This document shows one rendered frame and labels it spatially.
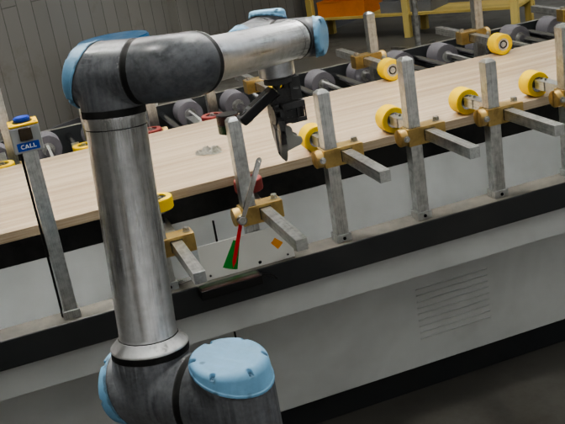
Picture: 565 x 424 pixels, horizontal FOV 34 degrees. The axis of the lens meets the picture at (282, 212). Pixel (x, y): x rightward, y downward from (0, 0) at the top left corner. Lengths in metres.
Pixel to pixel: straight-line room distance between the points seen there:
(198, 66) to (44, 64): 5.85
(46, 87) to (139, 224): 5.79
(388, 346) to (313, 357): 0.26
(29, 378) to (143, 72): 1.15
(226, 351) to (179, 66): 0.53
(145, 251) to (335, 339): 1.33
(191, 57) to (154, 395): 0.62
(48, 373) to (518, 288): 1.56
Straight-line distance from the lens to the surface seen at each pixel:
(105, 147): 1.65
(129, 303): 1.72
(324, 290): 2.61
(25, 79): 7.31
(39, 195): 2.32
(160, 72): 1.58
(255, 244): 2.46
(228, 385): 1.65
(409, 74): 2.53
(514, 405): 3.06
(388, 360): 3.04
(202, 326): 2.53
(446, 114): 2.92
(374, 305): 2.93
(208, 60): 1.61
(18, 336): 2.42
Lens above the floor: 1.67
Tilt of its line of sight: 20 degrees down
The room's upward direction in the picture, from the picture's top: 9 degrees counter-clockwise
